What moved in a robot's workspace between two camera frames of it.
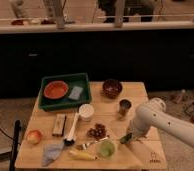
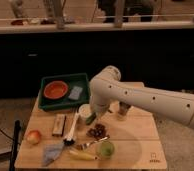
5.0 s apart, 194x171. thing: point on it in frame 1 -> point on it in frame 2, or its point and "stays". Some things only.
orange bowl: (55, 90) stays
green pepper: (127, 138) -> (91, 118)
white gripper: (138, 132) -> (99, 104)
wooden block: (59, 125) stays
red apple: (33, 137) stays
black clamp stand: (17, 127) stays
